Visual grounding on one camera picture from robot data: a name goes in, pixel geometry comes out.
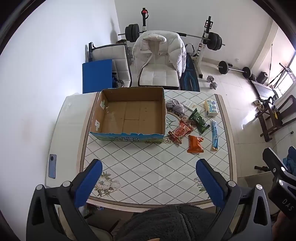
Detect person's grey fleece clothing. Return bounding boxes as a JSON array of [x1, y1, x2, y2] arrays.
[[111, 205, 232, 241]]

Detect white padded chair with jacket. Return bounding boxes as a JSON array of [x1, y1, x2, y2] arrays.
[[138, 67, 181, 90]]

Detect black bin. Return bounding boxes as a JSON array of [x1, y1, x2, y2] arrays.
[[257, 71, 268, 85]]

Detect blue smartphone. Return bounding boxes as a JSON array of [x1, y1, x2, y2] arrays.
[[48, 153, 57, 179]]

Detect open cardboard box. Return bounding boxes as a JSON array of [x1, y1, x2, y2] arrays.
[[89, 87, 166, 144]]

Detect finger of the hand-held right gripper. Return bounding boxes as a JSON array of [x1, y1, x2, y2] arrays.
[[262, 147, 296, 183]]

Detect grey crumpled cloth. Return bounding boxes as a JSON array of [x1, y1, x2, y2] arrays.
[[166, 99, 185, 115]]

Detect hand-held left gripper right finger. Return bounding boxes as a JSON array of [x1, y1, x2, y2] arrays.
[[196, 159, 271, 241]]

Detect long barbell with black plates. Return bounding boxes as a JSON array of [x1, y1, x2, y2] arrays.
[[118, 24, 226, 51]]

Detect small white flat box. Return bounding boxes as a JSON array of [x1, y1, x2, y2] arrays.
[[184, 101, 197, 112]]

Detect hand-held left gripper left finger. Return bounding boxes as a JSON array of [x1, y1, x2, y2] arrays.
[[26, 159, 103, 241]]

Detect dark wooden chair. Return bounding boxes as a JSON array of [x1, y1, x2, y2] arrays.
[[255, 95, 296, 142]]

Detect green snack packet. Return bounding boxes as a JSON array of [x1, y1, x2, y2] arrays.
[[188, 108, 210, 134]]

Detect white puffer jacket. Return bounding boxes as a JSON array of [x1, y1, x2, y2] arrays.
[[132, 31, 187, 78]]

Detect long blue packet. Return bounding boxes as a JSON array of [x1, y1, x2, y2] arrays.
[[210, 119, 219, 152]]

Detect white barbell rack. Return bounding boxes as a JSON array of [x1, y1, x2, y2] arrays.
[[140, 8, 214, 79]]

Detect orange snack packet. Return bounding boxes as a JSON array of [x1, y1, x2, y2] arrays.
[[187, 135, 204, 154]]

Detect blue board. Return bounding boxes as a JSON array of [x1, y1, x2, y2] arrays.
[[82, 59, 113, 94]]

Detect red snack packet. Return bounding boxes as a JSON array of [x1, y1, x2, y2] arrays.
[[168, 121, 193, 145]]

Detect yellow white tissue pack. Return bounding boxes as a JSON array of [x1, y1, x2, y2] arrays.
[[204, 99, 220, 117]]

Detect short barbell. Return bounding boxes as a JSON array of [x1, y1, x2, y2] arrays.
[[217, 61, 252, 79]]

